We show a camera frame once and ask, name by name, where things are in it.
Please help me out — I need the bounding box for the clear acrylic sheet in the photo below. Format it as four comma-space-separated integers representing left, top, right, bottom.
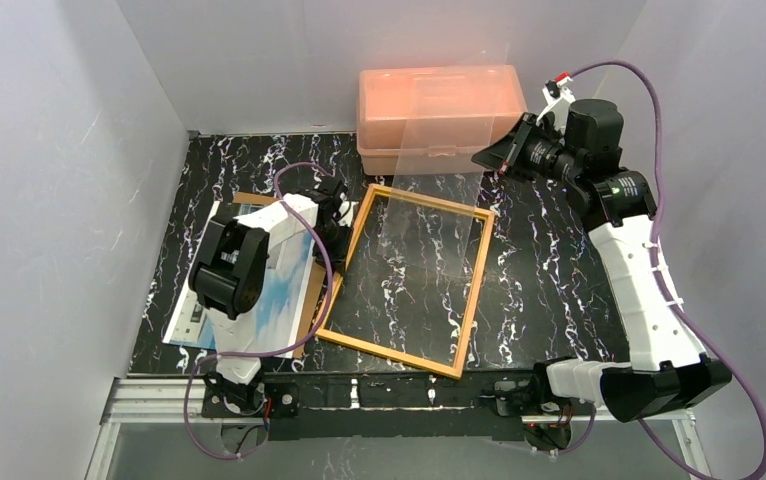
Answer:
378, 45, 509, 278

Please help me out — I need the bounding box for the yellow wooden picture frame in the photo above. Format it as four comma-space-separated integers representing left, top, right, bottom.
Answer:
316, 184, 496, 380

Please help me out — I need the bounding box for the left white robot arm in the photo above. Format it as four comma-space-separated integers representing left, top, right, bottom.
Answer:
188, 177, 356, 411

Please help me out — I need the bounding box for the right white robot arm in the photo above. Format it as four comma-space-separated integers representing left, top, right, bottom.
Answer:
471, 99, 733, 422

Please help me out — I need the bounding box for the orange plastic storage box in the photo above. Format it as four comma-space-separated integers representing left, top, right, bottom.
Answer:
356, 64, 527, 176

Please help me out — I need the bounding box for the brown cardboard backing board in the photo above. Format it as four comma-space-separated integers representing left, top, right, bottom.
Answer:
223, 193, 324, 353

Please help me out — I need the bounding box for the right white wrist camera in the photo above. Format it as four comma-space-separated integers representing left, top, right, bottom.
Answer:
537, 72, 576, 133

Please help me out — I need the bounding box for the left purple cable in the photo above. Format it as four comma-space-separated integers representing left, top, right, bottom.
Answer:
182, 162, 345, 463

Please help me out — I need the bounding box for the purple cable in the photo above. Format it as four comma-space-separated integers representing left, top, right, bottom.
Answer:
568, 60, 766, 480
182, 162, 345, 463

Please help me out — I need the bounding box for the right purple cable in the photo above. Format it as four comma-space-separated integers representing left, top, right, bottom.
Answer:
568, 60, 766, 480

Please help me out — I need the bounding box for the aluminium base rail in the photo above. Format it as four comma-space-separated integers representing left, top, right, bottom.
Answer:
99, 376, 697, 425

